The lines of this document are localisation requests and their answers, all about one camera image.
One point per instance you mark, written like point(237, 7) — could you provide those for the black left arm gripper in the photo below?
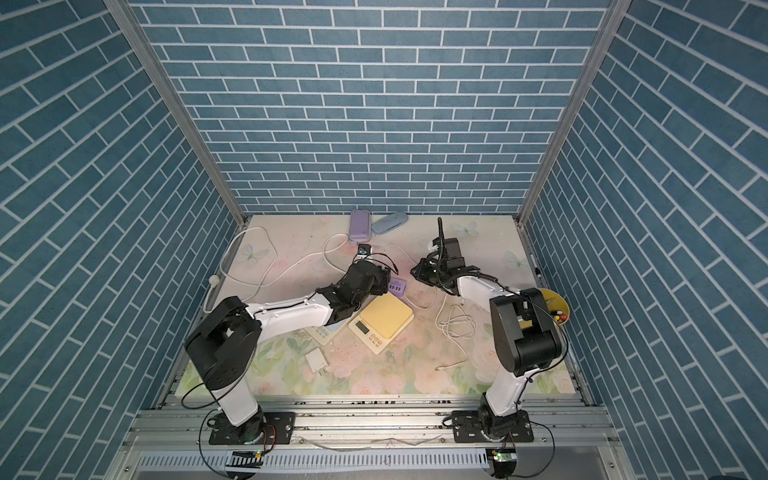
point(381, 282)

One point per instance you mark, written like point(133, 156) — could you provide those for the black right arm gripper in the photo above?
point(421, 274)

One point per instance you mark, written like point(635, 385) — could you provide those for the purple power strip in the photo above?
point(397, 287)

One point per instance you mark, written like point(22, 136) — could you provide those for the yellow top kitchen scale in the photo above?
point(381, 321)

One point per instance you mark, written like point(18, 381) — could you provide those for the blue top kitchen scale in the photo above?
point(324, 334)

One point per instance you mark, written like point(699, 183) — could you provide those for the white charger adapter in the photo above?
point(316, 360)

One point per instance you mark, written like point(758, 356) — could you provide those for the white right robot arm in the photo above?
point(525, 335)

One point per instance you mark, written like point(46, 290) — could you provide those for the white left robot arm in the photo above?
point(223, 345)

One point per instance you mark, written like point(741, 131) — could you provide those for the yellow cup with pens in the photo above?
point(557, 306)

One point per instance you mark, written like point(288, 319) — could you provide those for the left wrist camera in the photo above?
point(363, 251)

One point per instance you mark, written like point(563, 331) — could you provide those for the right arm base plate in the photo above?
point(492, 426)

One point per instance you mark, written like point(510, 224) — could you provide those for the aluminium front rail frame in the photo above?
point(340, 437)

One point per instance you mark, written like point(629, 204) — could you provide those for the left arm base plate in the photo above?
point(266, 429)

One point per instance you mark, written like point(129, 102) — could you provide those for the aluminium corner post right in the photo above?
point(596, 55)

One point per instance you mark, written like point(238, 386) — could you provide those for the aluminium corner post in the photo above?
point(596, 55)
point(126, 20)

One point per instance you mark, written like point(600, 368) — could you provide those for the aluminium corner post left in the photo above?
point(126, 20)

